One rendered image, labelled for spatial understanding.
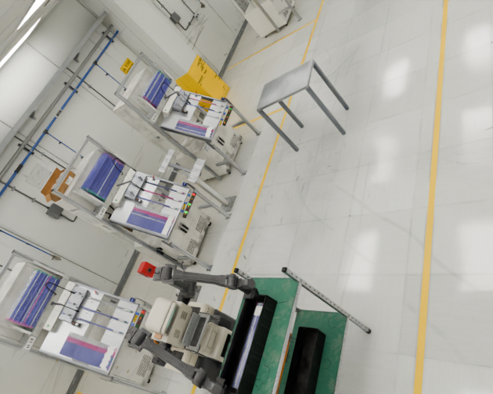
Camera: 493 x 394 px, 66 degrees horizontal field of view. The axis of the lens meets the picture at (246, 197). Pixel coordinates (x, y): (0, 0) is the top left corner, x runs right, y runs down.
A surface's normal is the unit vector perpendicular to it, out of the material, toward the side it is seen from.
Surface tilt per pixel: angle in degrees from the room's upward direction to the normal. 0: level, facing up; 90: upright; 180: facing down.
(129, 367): 90
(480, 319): 0
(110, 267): 90
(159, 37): 90
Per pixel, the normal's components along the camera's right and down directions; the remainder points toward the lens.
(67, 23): 0.71, -0.14
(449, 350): -0.65, -0.54
